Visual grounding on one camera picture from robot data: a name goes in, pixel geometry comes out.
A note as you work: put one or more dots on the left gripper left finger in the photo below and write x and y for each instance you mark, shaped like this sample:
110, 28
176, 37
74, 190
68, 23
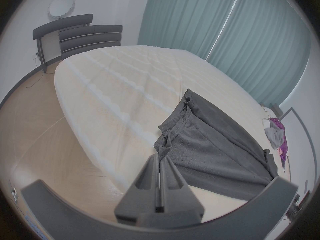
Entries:
140, 199

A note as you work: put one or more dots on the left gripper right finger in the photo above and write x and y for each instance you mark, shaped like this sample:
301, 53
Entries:
182, 199

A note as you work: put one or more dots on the black T-shirt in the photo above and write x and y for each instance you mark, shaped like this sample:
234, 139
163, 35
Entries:
212, 146

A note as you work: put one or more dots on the bed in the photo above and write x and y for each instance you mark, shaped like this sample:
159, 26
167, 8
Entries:
125, 89

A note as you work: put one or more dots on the grey knit garment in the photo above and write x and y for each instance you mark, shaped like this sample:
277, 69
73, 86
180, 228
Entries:
275, 136

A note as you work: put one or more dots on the white garment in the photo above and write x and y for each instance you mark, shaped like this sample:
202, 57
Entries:
265, 122

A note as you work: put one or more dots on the purple satin garment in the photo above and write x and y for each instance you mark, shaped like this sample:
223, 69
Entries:
283, 146

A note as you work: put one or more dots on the white printed pillow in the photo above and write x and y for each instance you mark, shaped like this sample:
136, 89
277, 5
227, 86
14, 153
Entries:
268, 111

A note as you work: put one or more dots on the grey bedside table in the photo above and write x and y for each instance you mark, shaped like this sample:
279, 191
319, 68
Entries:
277, 109

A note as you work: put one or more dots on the blue-green curtain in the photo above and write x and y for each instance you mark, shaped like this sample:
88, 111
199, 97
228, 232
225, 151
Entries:
180, 19
262, 54

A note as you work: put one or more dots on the black chest of drawers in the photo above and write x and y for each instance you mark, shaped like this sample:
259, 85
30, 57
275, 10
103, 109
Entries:
90, 37

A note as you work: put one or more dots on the black dressing table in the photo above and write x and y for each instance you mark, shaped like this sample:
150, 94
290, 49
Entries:
62, 25

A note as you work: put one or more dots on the round white-framed mirror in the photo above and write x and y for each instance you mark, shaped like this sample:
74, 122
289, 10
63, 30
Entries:
61, 5

